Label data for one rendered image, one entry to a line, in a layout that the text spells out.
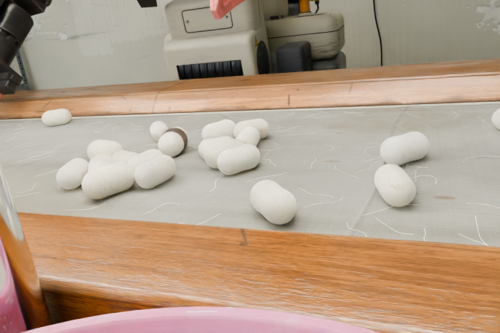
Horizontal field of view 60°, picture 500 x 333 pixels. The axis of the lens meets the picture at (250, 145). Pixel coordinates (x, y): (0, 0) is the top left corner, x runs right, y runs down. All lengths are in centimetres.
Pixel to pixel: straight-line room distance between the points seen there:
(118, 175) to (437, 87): 32
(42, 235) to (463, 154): 27
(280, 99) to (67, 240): 34
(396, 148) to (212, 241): 16
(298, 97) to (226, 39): 53
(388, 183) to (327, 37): 102
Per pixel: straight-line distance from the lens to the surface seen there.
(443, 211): 25
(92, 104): 64
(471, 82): 49
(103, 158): 35
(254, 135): 36
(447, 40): 242
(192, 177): 33
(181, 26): 109
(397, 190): 24
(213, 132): 39
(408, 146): 30
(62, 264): 20
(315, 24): 125
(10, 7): 77
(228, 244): 18
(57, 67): 317
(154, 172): 31
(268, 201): 23
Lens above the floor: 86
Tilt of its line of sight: 18 degrees down
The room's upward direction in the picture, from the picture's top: 7 degrees counter-clockwise
